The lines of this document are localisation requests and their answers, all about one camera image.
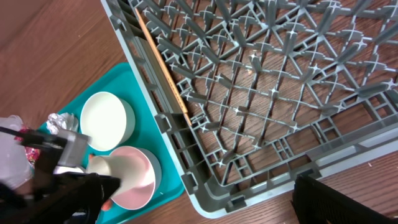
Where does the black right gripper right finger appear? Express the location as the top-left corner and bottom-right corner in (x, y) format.
(291, 176), (397, 224)

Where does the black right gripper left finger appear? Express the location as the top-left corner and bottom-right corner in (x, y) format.
(1, 172), (121, 223)

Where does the red snack wrapper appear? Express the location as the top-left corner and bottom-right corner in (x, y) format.
(21, 127), (41, 167)

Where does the white tissue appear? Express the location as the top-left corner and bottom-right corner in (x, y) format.
(46, 113), (78, 134)

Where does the pink bowl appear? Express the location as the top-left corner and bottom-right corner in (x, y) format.
(111, 146), (162, 210)

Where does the cream plastic cup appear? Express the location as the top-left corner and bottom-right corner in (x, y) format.
(86, 156), (147, 196)

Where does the white bowl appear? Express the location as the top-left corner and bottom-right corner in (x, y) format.
(80, 91), (136, 151)

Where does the grey plastic dish rack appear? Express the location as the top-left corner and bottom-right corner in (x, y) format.
(103, 0), (397, 218)

